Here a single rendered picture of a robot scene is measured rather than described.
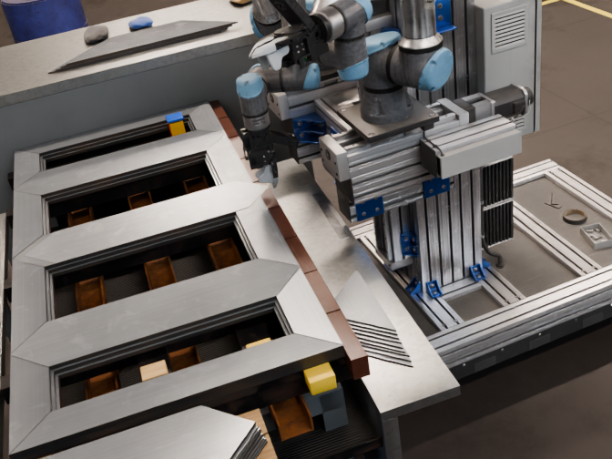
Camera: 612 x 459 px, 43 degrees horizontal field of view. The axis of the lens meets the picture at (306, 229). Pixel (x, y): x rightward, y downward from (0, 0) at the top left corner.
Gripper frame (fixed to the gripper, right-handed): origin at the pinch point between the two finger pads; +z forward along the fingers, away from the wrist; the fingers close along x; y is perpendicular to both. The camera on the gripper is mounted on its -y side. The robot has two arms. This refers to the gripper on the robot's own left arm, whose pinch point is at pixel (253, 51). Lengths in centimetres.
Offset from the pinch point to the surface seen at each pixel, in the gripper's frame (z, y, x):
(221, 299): 16, 58, 19
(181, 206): -8, 52, 64
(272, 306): 10, 62, 9
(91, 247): 21, 51, 70
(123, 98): -40, 35, 134
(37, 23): -129, 34, 369
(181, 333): 30, 60, 20
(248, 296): 12, 59, 14
